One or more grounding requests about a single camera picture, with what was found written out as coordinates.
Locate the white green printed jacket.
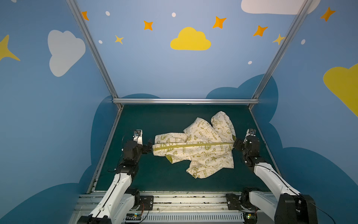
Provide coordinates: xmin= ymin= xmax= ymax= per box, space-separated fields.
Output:
xmin=153 ymin=111 xmax=236 ymax=179

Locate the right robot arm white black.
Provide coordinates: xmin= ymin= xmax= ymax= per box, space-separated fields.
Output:
xmin=234 ymin=133 xmax=335 ymax=224

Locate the right small circuit board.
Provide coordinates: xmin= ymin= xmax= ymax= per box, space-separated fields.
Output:
xmin=243 ymin=213 xmax=257 ymax=224

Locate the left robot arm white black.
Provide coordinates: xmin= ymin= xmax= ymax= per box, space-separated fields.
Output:
xmin=77 ymin=140 xmax=153 ymax=224

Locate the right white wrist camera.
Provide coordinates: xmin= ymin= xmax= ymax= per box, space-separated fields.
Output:
xmin=245 ymin=128 xmax=256 ymax=138

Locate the aluminium back frame bar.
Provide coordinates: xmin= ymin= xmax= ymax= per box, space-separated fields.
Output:
xmin=112 ymin=98 xmax=259 ymax=105

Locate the aluminium right frame post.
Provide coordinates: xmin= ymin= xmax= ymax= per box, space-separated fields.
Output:
xmin=252 ymin=0 xmax=313 ymax=101

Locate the aluminium left frame post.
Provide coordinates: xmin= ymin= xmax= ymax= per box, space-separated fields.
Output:
xmin=66 ymin=0 xmax=118 ymax=98

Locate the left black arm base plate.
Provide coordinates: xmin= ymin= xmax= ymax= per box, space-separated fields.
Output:
xmin=131 ymin=196 xmax=154 ymax=211

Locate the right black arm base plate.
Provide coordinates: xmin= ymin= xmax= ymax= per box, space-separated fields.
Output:
xmin=226 ymin=192 xmax=258 ymax=211

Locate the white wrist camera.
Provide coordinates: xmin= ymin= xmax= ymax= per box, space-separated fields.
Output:
xmin=245 ymin=128 xmax=256 ymax=138
xmin=133 ymin=129 xmax=143 ymax=145

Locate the left small circuit board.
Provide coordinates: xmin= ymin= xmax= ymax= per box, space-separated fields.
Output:
xmin=125 ymin=213 xmax=143 ymax=223

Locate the aluminium front rail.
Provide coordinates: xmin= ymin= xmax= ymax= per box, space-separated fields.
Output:
xmin=70 ymin=191 xmax=275 ymax=224

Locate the small circuit board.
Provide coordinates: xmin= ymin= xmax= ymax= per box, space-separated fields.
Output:
xmin=243 ymin=213 xmax=257 ymax=224
xmin=125 ymin=213 xmax=143 ymax=223

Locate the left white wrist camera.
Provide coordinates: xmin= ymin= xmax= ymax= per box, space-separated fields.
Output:
xmin=133 ymin=129 xmax=143 ymax=145

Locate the aluminium frame post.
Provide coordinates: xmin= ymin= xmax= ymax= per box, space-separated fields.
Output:
xmin=252 ymin=0 xmax=313 ymax=101
xmin=66 ymin=0 xmax=118 ymax=98

